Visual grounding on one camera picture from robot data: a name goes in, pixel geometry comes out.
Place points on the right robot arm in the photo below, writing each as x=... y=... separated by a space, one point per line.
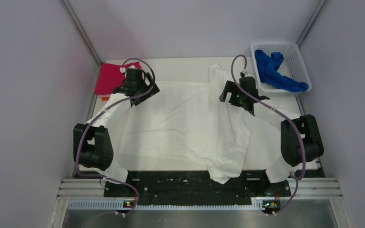
x=300 y=139

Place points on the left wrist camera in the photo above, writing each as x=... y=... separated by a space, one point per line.
x=134 y=65

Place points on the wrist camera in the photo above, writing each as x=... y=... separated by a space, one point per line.
x=134 y=65
x=246 y=74

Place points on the magenta folded t-shirt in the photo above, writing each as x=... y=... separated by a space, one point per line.
x=110 y=77

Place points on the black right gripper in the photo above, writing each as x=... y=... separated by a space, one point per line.
x=229 y=87

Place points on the white plastic basket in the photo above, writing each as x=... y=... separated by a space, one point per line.
x=293 y=65

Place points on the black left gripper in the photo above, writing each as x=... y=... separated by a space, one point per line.
x=149 y=80

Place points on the corner metal post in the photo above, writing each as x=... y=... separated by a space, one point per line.
x=81 y=31
x=309 y=25

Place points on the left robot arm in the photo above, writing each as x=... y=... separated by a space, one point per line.
x=96 y=140

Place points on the blue t-shirt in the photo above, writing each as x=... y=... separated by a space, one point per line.
x=268 y=67

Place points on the white printed t-shirt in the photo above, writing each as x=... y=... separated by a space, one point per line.
x=187 y=120

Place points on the right corner metal post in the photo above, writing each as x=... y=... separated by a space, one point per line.
x=309 y=25

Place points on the left corner metal post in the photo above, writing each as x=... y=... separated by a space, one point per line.
x=81 y=31

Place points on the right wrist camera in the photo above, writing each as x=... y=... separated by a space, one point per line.
x=246 y=74

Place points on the white slotted cable duct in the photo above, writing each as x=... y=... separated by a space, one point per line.
x=125 y=205

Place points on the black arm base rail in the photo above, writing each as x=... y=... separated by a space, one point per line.
x=196 y=188

